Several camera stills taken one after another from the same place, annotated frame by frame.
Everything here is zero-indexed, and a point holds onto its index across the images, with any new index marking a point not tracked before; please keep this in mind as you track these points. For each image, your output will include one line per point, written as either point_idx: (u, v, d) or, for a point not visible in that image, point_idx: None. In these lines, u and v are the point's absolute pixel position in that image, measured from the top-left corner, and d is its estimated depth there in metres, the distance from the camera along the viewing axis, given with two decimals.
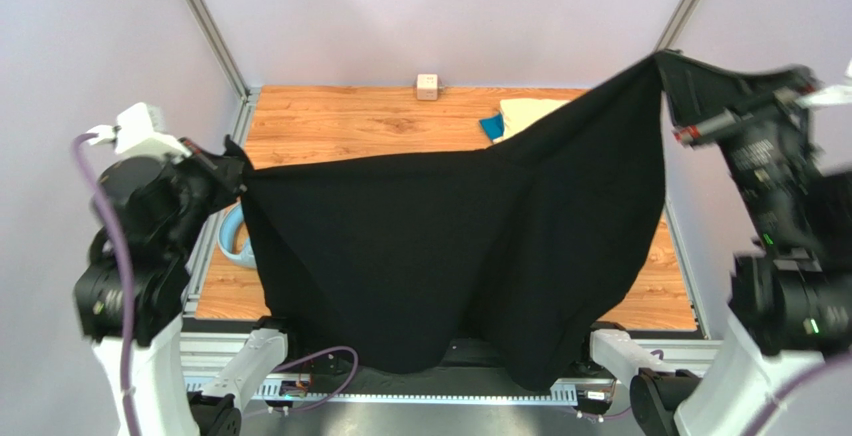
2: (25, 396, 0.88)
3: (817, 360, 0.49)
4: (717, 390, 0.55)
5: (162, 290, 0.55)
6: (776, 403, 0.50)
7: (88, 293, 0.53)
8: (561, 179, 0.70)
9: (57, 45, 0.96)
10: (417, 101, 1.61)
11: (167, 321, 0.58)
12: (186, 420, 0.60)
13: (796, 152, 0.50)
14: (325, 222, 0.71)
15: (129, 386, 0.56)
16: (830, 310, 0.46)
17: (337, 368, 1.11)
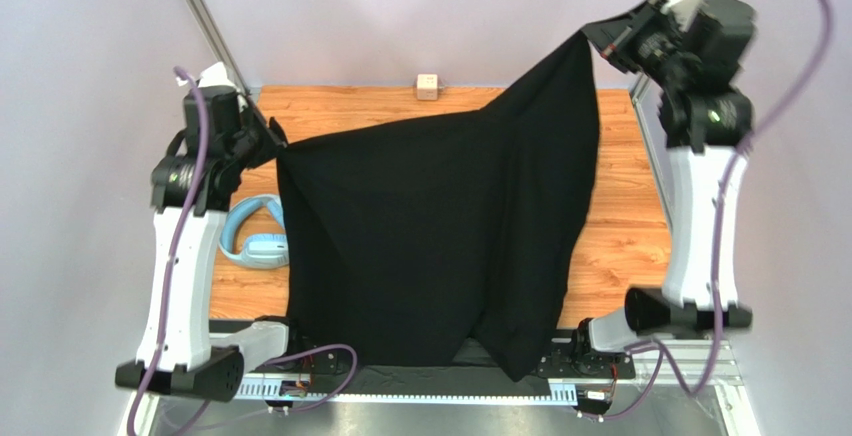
2: (26, 398, 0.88)
3: (733, 157, 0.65)
4: (682, 227, 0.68)
5: (223, 174, 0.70)
6: (721, 201, 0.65)
7: (167, 168, 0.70)
8: (536, 134, 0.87)
9: (57, 47, 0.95)
10: (417, 101, 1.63)
11: (218, 211, 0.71)
12: (200, 315, 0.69)
13: (673, 33, 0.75)
14: (352, 174, 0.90)
15: (175, 254, 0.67)
16: (724, 108, 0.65)
17: (336, 366, 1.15)
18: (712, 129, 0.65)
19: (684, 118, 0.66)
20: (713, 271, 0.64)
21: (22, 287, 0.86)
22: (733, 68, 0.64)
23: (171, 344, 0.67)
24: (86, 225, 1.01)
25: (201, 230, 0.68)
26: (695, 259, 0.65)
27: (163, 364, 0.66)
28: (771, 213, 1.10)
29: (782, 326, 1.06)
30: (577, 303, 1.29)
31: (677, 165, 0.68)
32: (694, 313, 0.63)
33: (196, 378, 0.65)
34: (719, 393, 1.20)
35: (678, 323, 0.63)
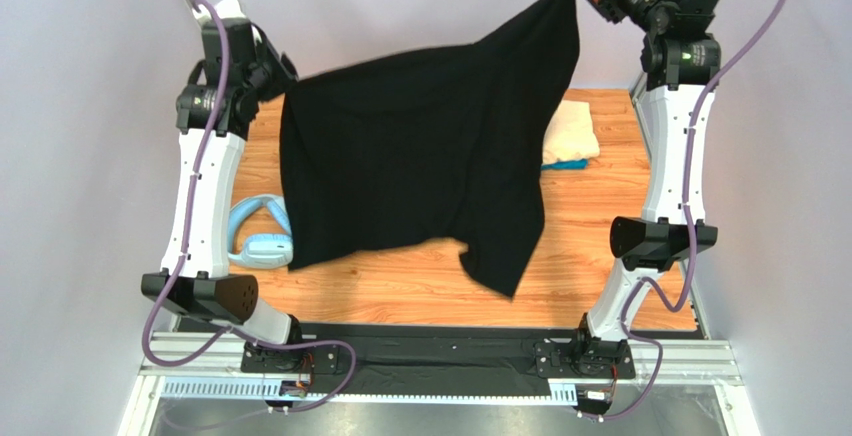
2: (26, 398, 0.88)
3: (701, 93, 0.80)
4: (657, 160, 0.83)
5: (243, 99, 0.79)
6: (693, 130, 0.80)
7: (191, 92, 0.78)
8: (519, 59, 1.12)
9: (56, 48, 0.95)
10: None
11: (238, 136, 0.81)
12: (220, 234, 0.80)
13: None
14: (374, 95, 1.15)
15: (199, 172, 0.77)
16: (695, 51, 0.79)
17: (337, 366, 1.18)
18: (684, 66, 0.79)
19: (662, 56, 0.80)
20: (683, 193, 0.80)
21: (20, 287, 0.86)
22: (706, 16, 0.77)
23: (194, 254, 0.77)
24: (86, 226, 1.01)
25: (223, 151, 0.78)
26: (669, 183, 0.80)
27: (185, 269, 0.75)
28: (770, 213, 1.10)
29: (780, 327, 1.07)
30: (576, 303, 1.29)
31: (655, 101, 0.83)
32: (663, 227, 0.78)
33: (219, 285, 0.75)
34: (719, 393, 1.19)
35: (651, 235, 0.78)
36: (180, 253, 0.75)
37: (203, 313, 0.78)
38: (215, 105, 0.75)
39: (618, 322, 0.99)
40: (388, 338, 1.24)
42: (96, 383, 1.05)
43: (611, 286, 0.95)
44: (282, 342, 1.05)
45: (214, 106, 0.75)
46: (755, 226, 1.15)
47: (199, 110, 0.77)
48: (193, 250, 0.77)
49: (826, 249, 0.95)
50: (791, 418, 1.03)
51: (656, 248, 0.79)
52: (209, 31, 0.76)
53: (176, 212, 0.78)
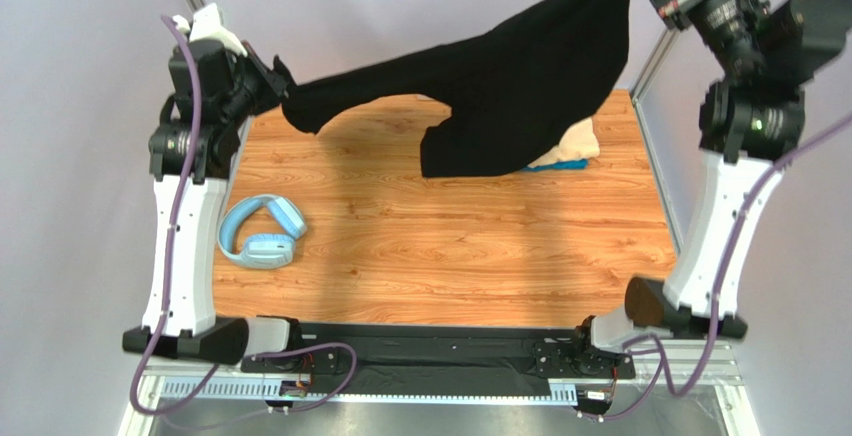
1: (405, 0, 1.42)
2: (25, 399, 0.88)
3: (765, 172, 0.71)
4: (697, 238, 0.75)
5: (219, 138, 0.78)
6: (743, 214, 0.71)
7: (165, 134, 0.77)
8: (541, 46, 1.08)
9: (54, 51, 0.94)
10: (418, 101, 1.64)
11: (218, 176, 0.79)
12: (202, 287, 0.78)
13: (751, 13, 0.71)
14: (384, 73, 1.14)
15: (176, 223, 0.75)
16: (771, 118, 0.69)
17: (337, 366, 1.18)
18: (751, 135, 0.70)
19: (727, 113, 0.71)
20: (715, 284, 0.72)
21: (18, 289, 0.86)
22: (799, 76, 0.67)
23: (176, 311, 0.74)
24: (83, 227, 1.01)
25: (201, 199, 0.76)
26: (700, 269, 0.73)
27: (169, 327, 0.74)
28: (799, 253, 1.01)
29: (780, 328, 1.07)
30: (576, 302, 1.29)
31: (706, 167, 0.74)
32: (685, 310, 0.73)
33: (203, 344, 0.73)
34: (719, 393, 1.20)
35: (668, 317, 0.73)
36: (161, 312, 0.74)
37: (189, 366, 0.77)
38: (190, 147, 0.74)
39: (618, 345, 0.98)
40: (388, 338, 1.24)
42: (97, 385, 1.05)
43: (618, 318, 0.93)
44: (282, 348, 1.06)
45: (190, 147, 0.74)
46: (774, 258, 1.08)
47: (176, 152, 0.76)
48: (175, 307, 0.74)
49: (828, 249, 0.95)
50: (790, 418, 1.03)
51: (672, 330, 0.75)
52: (176, 66, 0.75)
53: (155, 266, 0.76)
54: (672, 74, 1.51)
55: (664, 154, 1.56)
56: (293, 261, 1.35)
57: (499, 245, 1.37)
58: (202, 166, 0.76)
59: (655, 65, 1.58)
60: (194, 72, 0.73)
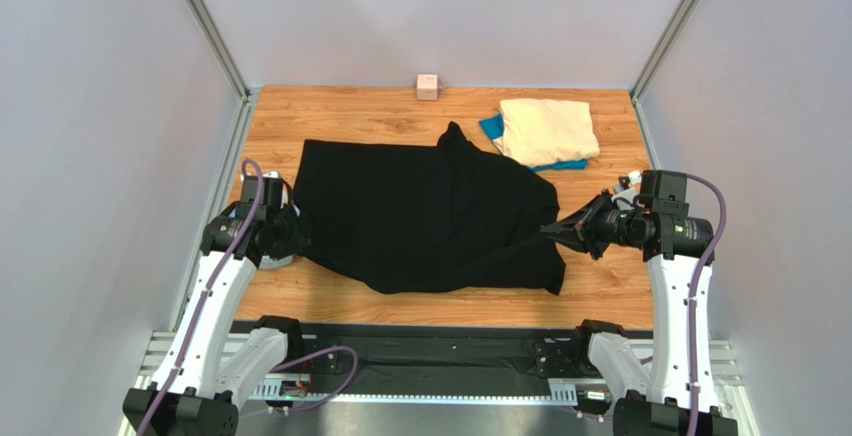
1: (406, 0, 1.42)
2: (27, 398, 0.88)
3: (692, 269, 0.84)
4: (662, 324, 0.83)
5: (262, 231, 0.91)
6: (693, 300, 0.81)
7: (218, 222, 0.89)
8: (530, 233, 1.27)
9: (53, 49, 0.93)
10: (418, 101, 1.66)
11: (252, 261, 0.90)
12: (216, 348, 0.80)
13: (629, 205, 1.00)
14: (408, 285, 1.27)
15: (210, 288, 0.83)
16: (687, 224, 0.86)
17: (337, 366, 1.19)
18: (679, 236, 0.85)
19: (656, 229, 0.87)
20: (690, 370, 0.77)
21: (24, 292, 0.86)
22: (681, 203, 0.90)
23: (186, 369, 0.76)
24: (87, 227, 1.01)
25: (236, 270, 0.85)
26: (676, 358, 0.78)
27: (173, 386, 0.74)
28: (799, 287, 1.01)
29: (781, 330, 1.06)
30: (575, 302, 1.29)
31: (654, 270, 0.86)
32: (673, 417, 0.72)
33: (202, 405, 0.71)
34: (719, 393, 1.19)
35: (658, 420, 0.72)
36: (173, 367, 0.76)
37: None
38: (240, 233, 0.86)
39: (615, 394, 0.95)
40: (387, 338, 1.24)
42: (101, 386, 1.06)
43: (619, 379, 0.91)
44: (282, 359, 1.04)
45: (241, 229, 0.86)
46: (775, 297, 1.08)
47: (223, 236, 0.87)
48: (186, 365, 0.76)
49: (826, 253, 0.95)
50: (791, 418, 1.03)
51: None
52: (249, 179, 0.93)
53: (181, 328, 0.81)
54: (671, 73, 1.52)
55: (663, 156, 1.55)
56: (293, 261, 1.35)
57: None
58: (245, 247, 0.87)
59: (654, 65, 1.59)
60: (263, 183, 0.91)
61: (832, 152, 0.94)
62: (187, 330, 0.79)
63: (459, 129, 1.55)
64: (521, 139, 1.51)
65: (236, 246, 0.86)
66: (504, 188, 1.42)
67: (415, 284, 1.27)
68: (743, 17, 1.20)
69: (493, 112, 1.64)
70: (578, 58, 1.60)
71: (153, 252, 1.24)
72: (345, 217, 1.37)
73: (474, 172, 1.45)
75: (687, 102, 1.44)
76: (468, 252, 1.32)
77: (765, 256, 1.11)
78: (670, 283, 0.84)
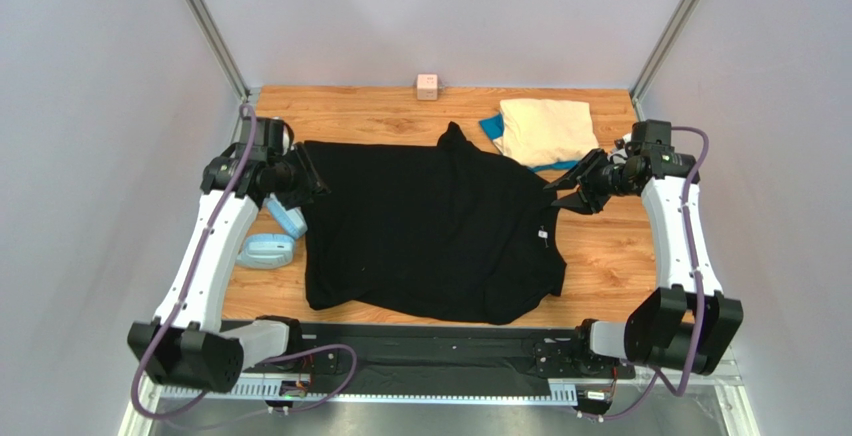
1: (406, 0, 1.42)
2: (28, 396, 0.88)
3: (681, 188, 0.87)
4: (661, 230, 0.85)
5: (263, 172, 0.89)
6: (686, 206, 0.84)
7: (217, 163, 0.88)
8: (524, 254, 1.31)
9: (53, 50, 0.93)
10: (418, 101, 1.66)
11: (253, 202, 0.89)
12: (218, 289, 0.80)
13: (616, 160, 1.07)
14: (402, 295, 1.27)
15: (211, 225, 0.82)
16: (672, 155, 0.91)
17: (337, 366, 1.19)
18: (667, 166, 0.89)
19: (647, 161, 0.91)
20: (692, 260, 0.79)
21: (23, 293, 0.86)
22: (664, 144, 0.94)
23: (189, 304, 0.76)
24: (87, 228, 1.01)
25: (237, 210, 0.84)
26: (679, 252, 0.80)
27: (177, 320, 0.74)
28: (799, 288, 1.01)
29: (782, 331, 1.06)
30: (576, 303, 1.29)
31: (648, 193, 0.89)
32: (678, 295, 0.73)
33: (203, 340, 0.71)
34: (719, 393, 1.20)
35: (666, 306, 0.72)
36: (176, 302, 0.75)
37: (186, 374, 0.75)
38: (235, 174, 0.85)
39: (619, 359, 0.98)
40: (387, 338, 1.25)
42: (100, 385, 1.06)
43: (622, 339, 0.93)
44: (282, 352, 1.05)
45: (240, 166, 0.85)
46: (777, 298, 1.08)
47: (222, 177, 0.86)
48: (189, 301, 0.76)
49: (827, 253, 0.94)
50: (793, 420, 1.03)
51: (673, 322, 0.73)
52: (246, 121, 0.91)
53: (182, 263, 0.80)
54: (671, 74, 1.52)
55: None
56: (293, 261, 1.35)
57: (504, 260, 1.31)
58: (244, 184, 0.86)
59: (654, 66, 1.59)
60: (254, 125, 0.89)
61: (831, 151, 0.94)
62: (188, 265, 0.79)
63: (459, 129, 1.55)
64: (521, 139, 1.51)
65: (235, 185, 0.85)
66: (506, 190, 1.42)
67: (411, 295, 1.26)
68: (743, 17, 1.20)
69: (493, 112, 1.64)
70: (577, 59, 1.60)
71: (153, 252, 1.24)
72: (343, 219, 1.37)
73: (474, 172, 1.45)
75: (686, 102, 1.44)
76: (468, 253, 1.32)
77: (765, 257, 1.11)
78: (667, 199, 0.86)
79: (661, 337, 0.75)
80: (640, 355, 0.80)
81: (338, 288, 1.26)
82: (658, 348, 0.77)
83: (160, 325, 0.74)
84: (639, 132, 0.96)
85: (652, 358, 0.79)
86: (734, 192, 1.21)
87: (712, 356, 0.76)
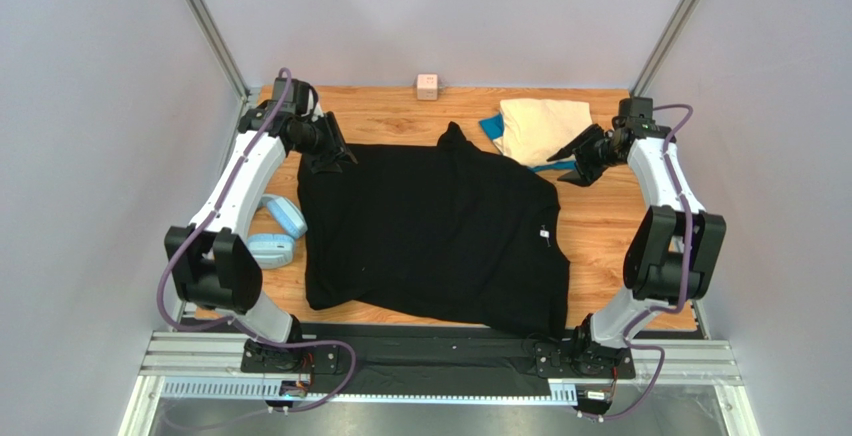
1: (406, 0, 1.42)
2: (28, 395, 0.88)
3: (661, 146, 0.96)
4: (648, 179, 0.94)
5: (291, 123, 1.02)
6: (666, 154, 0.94)
7: (252, 112, 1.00)
8: (524, 256, 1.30)
9: (52, 50, 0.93)
10: (418, 101, 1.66)
11: (282, 147, 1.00)
12: (247, 210, 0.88)
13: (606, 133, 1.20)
14: (401, 293, 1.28)
15: (247, 155, 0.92)
16: (651, 123, 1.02)
17: (337, 366, 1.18)
18: (647, 132, 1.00)
19: (628, 133, 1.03)
20: (676, 188, 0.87)
21: (23, 293, 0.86)
22: (647, 116, 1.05)
23: (223, 214, 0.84)
24: (86, 229, 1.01)
25: (271, 146, 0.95)
26: (665, 187, 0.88)
27: (211, 225, 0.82)
28: (799, 287, 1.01)
29: (782, 330, 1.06)
30: (576, 303, 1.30)
31: (634, 155, 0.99)
32: (670, 210, 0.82)
33: (234, 240, 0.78)
34: (719, 393, 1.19)
35: (657, 219, 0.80)
36: (212, 210, 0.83)
37: (209, 287, 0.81)
38: (270, 119, 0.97)
39: (620, 335, 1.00)
40: (387, 338, 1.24)
42: (101, 385, 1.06)
43: (618, 306, 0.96)
44: (282, 340, 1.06)
45: (273, 113, 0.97)
46: (777, 298, 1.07)
47: (256, 124, 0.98)
48: (223, 212, 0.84)
49: (827, 253, 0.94)
50: (794, 420, 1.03)
51: (668, 231, 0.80)
52: (279, 80, 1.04)
53: (217, 184, 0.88)
54: (671, 74, 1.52)
55: None
56: (293, 261, 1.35)
57: (505, 259, 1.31)
58: (275, 129, 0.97)
59: (654, 66, 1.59)
60: (290, 84, 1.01)
61: (831, 151, 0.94)
62: (224, 184, 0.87)
63: (459, 129, 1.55)
64: (521, 139, 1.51)
65: (267, 129, 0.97)
66: (506, 190, 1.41)
67: (410, 296, 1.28)
68: (743, 16, 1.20)
69: (493, 112, 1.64)
70: (577, 58, 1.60)
71: (153, 251, 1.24)
72: (342, 219, 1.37)
73: (475, 171, 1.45)
75: (686, 101, 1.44)
76: (468, 253, 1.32)
77: (765, 256, 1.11)
78: (650, 151, 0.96)
79: (658, 251, 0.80)
80: (636, 282, 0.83)
81: (338, 287, 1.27)
82: (655, 267, 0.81)
83: (195, 227, 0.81)
84: (625, 107, 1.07)
85: (647, 285, 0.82)
86: (735, 193, 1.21)
87: (706, 272, 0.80)
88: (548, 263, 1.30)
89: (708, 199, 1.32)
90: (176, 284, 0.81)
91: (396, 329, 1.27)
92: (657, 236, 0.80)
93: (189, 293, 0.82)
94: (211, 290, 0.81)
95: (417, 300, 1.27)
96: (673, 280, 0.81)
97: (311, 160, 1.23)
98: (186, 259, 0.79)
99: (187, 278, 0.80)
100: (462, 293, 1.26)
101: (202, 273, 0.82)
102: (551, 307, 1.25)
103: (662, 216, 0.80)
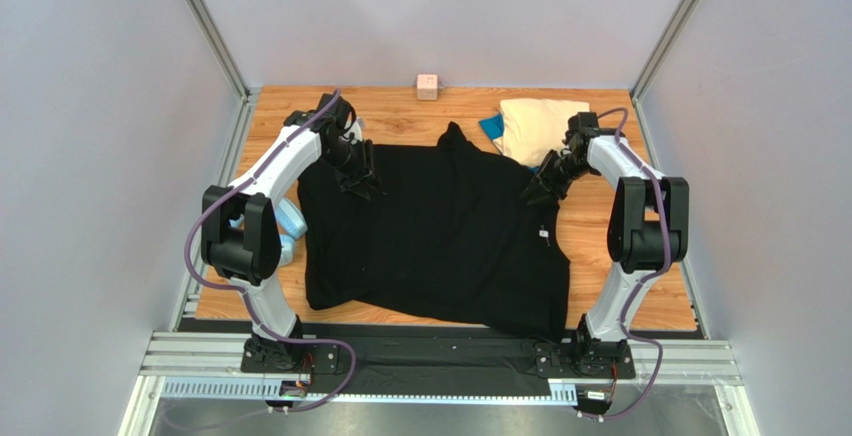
1: (406, 0, 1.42)
2: (27, 394, 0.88)
3: (612, 138, 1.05)
4: (611, 165, 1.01)
5: (332, 127, 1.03)
6: (620, 142, 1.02)
7: (299, 113, 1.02)
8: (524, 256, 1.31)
9: (52, 50, 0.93)
10: (418, 100, 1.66)
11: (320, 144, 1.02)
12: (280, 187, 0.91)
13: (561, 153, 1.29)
14: (402, 292, 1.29)
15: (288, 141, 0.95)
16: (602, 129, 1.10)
17: (337, 366, 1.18)
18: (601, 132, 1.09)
19: (581, 138, 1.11)
20: (636, 164, 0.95)
21: (24, 294, 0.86)
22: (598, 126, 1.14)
23: (259, 181, 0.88)
24: (86, 228, 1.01)
25: (311, 139, 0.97)
26: (626, 166, 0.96)
27: (247, 189, 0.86)
28: (799, 286, 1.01)
29: (781, 329, 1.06)
30: (576, 303, 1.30)
31: (598, 153, 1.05)
32: (638, 177, 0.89)
33: (267, 203, 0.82)
34: (719, 393, 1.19)
35: (628, 187, 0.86)
36: (250, 176, 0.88)
37: (231, 251, 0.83)
38: (314, 118, 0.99)
39: (617, 324, 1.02)
40: (388, 338, 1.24)
42: (102, 385, 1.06)
43: (609, 287, 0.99)
44: (287, 334, 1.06)
45: (319, 113, 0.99)
46: (778, 299, 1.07)
47: (301, 121, 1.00)
48: (261, 180, 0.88)
49: (826, 251, 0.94)
50: (794, 419, 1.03)
51: (640, 196, 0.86)
52: (327, 96, 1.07)
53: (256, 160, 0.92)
54: (671, 75, 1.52)
55: (662, 155, 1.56)
56: (293, 261, 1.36)
57: (505, 260, 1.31)
58: (318, 129, 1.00)
59: (654, 66, 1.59)
60: (337, 97, 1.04)
61: (831, 151, 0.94)
62: (263, 159, 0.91)
63: (459, 129, 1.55)
64: (520, 139, 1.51)
65: (311, 127, 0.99)
66: (506, 190, 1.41)
67: (411, 296, 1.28)
68: (743, 16, 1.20)
69: (493, 112, 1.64)
70: (577, 58, 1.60)
71: (153, 251, 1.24)
72: (342, 220, 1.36)
73: (475, 172, 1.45)
75: (686, 101, 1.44)
76: (468, 253, 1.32)
77: (765, 256, 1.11)
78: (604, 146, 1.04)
79: (636, 216, 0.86)
80: (622, 252, 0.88)
81: (339, 287, 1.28)
82: (638, 235, 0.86)
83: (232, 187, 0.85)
84: (574, 123, 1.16)
85: (633, 253, 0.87)
86: (735, 192, 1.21)
87: (683, 229, 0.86)
88: (549, 263, 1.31)
89: (708, 201, 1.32)
90: (202, 240, 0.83)
91: (397, 330, 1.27)
92: (629, 202, 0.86)
93: (210, 252, 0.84)
94: (234, 253, 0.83)
95: (418, 301, 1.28)
96: (657, 244, 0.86)
97: (341, 177, 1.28)
98: (216, 217, 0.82)
99: (213, 236, 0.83)
100: (463, 294, 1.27)
101: (228, 236, 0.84)
102: (551, 306, 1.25)
103: (630, 183, 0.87)
